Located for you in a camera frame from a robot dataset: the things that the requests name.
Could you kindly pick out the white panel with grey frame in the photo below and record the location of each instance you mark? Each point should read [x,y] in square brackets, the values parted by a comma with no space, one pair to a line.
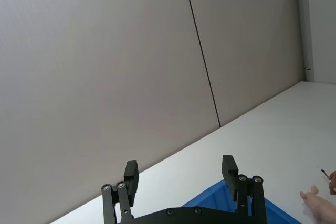
[321,30]

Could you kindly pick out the thin dark pen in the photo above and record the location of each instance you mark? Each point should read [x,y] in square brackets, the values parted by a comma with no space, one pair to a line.
[325,173]

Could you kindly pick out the person's hand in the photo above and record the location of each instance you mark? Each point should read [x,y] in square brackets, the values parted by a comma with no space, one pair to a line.
[319,204]
[333,183]

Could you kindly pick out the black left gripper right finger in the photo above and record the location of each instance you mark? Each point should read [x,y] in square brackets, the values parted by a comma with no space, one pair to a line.
[231,179]

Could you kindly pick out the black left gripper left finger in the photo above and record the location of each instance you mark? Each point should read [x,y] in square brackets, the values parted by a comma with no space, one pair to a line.
[123,203]

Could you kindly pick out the blue plastic bin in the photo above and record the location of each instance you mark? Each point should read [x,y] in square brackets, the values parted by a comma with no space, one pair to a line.
[214,199]

